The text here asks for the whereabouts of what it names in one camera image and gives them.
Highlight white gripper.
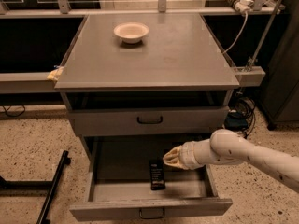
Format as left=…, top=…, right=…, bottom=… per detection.
left=163, top=141, right=203, bottom=170

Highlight black rxbar chocolate bar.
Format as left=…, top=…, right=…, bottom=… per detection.
left=149, top=159, right=165, bottom=190

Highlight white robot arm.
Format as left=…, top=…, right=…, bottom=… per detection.
left=163, top=129, right=299, bottom=192

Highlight closed top drawer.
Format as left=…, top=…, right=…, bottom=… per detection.
left=68, top=106, right=228, bottom=136

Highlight open middle drawer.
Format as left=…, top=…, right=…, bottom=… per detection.
left=70, top=134, right=232, bottom=221

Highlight grey drawer cabinet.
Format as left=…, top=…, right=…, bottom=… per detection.
left=55, top=13, right=239, bottom=153

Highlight dark cabinet right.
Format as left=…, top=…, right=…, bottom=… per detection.
left=259, top=0, right=299, bottom=130

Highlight black metal floor stand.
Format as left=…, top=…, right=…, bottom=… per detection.
left=0, top=150, right=71, bottom=224

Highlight white paper bowl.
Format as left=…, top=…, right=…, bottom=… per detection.
left=114, top=22, right=150, bottom=44

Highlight yellow tape piece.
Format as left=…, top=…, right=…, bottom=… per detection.
left=47, top=66, right=64, bottom=82

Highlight white power strip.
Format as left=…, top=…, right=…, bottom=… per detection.
left=226, top=0, right=252, bottom=14

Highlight thin metal pole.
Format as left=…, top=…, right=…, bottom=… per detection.
left=244, top=0, right=282, bottom=72

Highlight black top drawer handle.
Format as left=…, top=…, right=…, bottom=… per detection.
left=136, top=116, right=164, bottom=125

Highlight black drawer handle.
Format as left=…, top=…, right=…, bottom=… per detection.
left=136, top=116, right=164, bottom=125
left=139, top=207, right=165, bottom=219

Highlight black middle drawer handle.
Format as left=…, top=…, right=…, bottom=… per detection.
left=139, top=207, right=165, bottom=219

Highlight black cable bundle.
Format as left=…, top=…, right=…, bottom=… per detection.
left=223, top=96, right=256, bottom=139

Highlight grey metal bracket right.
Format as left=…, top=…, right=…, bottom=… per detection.
left=232, top=66, right=265, bottom=87

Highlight white power cable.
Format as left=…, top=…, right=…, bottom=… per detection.
left=221, top=10, right=249, bottom=56

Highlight grey horizontal rail left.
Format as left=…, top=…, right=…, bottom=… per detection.
left=0, top=72, right=56, bottom=94

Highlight black floor cable left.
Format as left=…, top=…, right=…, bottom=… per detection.
left=1, top=105, right=26, bottom=118

